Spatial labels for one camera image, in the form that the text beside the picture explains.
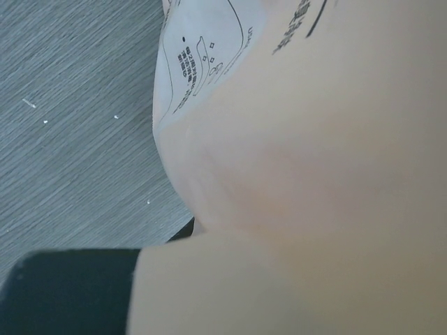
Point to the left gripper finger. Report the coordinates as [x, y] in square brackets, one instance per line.
[72, 291]

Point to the pink cat litter bag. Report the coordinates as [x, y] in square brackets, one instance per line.
[308, 140]

